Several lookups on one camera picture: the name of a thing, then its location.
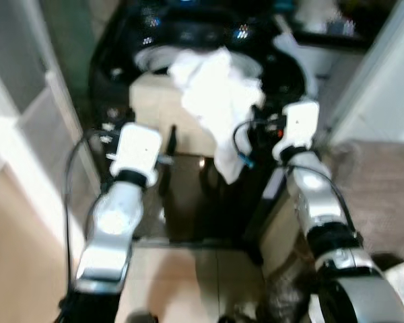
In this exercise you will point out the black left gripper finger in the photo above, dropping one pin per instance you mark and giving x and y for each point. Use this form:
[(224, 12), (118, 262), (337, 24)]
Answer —
[(172, 141)]

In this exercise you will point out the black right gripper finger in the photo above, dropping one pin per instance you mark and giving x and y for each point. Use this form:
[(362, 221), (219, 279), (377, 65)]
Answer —
[(259, 116)]

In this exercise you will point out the white garment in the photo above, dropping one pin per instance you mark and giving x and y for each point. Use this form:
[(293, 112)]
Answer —
[(215, 94)]

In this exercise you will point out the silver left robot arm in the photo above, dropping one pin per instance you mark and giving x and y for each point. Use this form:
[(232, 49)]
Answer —
[(111, 222)]

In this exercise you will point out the black top-load washing machine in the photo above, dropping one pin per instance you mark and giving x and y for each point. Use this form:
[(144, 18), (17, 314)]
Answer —
[(195, 202)]

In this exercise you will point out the grey counter cabinet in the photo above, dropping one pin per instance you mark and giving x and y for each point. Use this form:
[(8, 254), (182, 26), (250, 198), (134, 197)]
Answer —
[(337, 74)]

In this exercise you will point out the white low cabinet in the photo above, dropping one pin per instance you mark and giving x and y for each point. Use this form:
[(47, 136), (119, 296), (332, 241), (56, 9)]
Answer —
[(283, 235)]

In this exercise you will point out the stacked white bowls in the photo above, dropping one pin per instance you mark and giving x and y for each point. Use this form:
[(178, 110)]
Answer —
[(320, 17)]

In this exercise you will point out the clear plastic container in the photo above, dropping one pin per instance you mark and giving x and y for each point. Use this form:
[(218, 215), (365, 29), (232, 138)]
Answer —
[(342, 29)]

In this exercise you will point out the white door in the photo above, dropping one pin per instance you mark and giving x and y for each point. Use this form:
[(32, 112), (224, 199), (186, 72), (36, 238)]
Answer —
[(384, 67)]

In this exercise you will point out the grey patterned rug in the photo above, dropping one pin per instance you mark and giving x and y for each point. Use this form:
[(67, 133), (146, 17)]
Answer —
[(384, 202)]

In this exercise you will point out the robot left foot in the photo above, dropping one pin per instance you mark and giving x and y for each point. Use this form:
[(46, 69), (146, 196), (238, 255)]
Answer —
[(143, 318)]

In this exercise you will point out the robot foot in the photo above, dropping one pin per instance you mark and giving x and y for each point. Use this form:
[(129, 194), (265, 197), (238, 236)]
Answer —
[(143, 318), (237, 318)]

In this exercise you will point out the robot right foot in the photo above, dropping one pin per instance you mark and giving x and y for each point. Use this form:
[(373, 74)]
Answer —
[(237, 318)]

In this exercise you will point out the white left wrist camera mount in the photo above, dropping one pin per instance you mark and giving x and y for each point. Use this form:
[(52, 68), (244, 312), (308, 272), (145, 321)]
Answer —
[(138, 148)]

